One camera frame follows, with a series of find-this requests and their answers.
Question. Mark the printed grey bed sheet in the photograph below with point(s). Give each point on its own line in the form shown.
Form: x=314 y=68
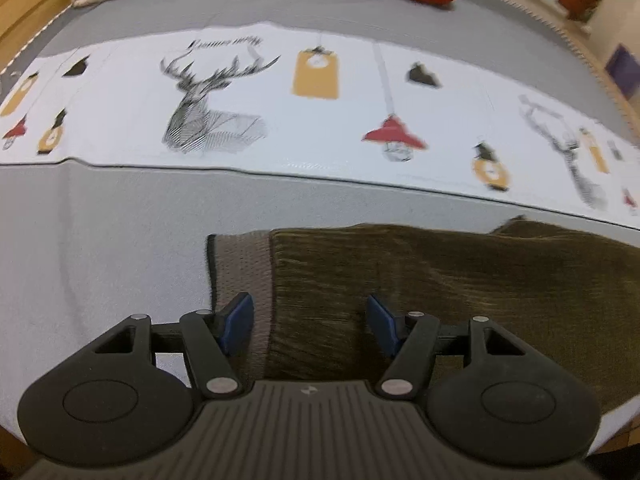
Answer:
x=133 y=130

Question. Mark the wooden bed frame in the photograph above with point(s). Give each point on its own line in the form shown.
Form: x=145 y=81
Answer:
x=122 y=405

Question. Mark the brown corduroy pants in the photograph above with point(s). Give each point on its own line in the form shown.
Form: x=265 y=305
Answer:
x=573 y=296

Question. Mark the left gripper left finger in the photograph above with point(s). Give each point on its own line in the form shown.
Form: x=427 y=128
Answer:
x=210 y=339

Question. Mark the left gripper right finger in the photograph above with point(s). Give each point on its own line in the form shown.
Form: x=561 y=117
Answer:
x=409 y=340

